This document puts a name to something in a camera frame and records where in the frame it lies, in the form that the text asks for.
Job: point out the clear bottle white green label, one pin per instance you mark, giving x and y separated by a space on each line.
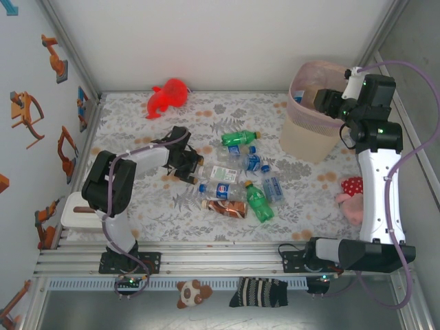
223 173

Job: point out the Pepsi bottle blue cap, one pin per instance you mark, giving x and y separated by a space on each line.
221 190

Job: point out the blue label bottle blue cap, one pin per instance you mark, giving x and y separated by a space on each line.
235 150

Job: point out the green plastic soda bottle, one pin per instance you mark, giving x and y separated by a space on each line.
239 138
259 203

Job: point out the brown coffee drink bottle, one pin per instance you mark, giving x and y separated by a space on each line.
230 207

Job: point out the clear bottle dark blue label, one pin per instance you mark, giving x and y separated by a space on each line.
253 161

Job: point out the light blue label water bottle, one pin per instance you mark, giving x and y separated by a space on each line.
273 187

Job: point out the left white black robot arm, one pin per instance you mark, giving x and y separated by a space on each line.
151 161

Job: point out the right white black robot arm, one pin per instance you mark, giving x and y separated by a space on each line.
373 192

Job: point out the pink mesh waste bin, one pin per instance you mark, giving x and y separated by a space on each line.
302 141

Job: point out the floral table mat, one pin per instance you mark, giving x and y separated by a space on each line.
213 233

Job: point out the red plush toy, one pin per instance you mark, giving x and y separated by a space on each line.
172 93

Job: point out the pink plush toy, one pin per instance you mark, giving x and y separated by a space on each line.
352 206

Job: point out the brown teddy bear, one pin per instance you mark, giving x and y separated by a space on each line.
190 294

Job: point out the white tissue box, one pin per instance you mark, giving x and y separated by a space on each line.
77 221

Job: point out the black controller board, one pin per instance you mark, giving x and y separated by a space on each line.
318 285
129 282

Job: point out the black striped sock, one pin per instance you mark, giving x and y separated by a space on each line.
258 292

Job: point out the aluminium corner post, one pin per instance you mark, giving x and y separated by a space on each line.
385 27
70 46

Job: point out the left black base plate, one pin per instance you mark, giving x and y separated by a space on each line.
153 261

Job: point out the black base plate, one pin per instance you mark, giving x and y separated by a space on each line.
292 263
153 261

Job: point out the aluminium frame rail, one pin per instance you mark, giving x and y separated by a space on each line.
223 264

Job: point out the blue orange wall sticker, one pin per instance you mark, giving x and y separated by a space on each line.
82 103

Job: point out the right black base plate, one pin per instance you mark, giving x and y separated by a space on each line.
292 263

